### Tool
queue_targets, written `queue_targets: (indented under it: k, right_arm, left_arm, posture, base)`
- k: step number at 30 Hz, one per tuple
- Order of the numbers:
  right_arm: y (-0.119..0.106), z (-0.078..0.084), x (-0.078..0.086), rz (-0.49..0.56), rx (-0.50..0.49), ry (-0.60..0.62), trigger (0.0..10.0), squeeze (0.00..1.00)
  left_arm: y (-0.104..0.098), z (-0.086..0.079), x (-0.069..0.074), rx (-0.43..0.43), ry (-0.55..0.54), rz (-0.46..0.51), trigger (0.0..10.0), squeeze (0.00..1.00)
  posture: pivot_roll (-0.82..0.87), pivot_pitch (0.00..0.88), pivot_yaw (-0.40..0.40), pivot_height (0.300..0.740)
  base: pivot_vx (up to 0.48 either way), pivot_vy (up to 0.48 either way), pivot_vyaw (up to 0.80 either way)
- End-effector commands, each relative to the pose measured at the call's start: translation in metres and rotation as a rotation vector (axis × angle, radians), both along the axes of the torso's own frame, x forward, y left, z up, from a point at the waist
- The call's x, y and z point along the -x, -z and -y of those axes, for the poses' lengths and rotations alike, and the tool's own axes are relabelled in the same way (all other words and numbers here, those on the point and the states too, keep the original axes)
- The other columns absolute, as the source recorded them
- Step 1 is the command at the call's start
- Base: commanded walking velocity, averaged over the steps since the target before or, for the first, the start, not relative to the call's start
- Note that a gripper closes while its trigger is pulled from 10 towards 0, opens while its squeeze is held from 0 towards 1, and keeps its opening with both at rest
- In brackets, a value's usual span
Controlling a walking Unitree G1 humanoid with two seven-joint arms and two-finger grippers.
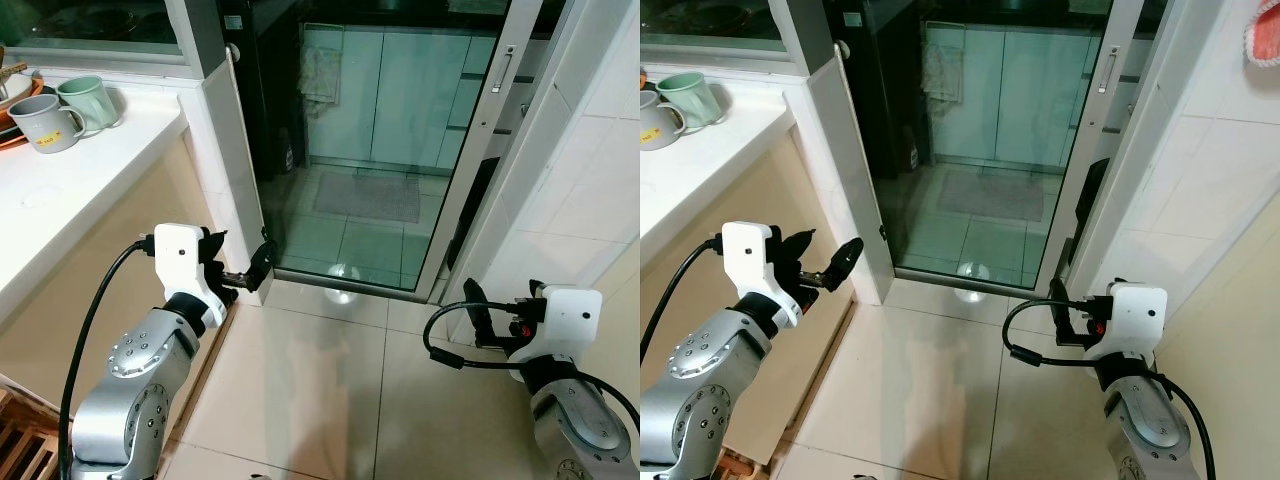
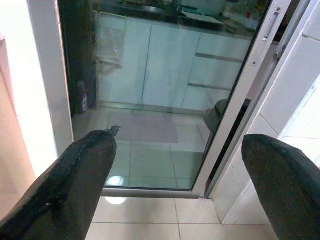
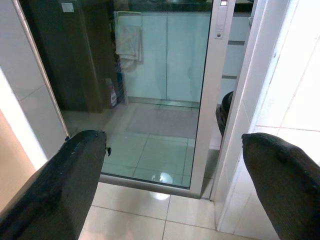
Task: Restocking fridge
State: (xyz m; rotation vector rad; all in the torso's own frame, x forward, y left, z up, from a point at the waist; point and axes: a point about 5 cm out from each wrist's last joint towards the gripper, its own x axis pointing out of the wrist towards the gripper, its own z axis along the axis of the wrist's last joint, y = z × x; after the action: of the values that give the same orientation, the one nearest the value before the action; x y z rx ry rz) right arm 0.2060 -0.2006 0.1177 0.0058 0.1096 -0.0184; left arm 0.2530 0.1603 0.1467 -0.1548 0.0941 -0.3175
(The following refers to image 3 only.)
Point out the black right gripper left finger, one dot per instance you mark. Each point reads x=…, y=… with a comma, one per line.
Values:
x=57, y=190

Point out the black rounded object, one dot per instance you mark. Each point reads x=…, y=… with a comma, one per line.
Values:
x=223, y=115

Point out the purple detergent bottle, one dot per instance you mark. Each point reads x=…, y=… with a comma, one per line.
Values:
x=112, y=96

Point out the white square sticker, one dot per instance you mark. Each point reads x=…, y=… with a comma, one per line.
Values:
x=67, y=7

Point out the white door frame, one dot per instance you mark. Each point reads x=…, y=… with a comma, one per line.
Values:
x=250, y=100

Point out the white hanging towel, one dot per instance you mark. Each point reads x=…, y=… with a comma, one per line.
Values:
x=128, y=42

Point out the white towel rail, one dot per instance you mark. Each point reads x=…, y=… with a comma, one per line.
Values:
x=128, y=12

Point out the silver door lock plate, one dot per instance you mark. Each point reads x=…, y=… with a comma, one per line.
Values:
x=220, y=22

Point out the dark brown wooden cabinet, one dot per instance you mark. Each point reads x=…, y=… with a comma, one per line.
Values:
x=70, y=62

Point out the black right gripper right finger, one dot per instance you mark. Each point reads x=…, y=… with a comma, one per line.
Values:
x=287, y=185

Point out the aluminium framed glass sliding door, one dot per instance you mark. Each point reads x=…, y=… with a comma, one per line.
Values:
x=210, y=125

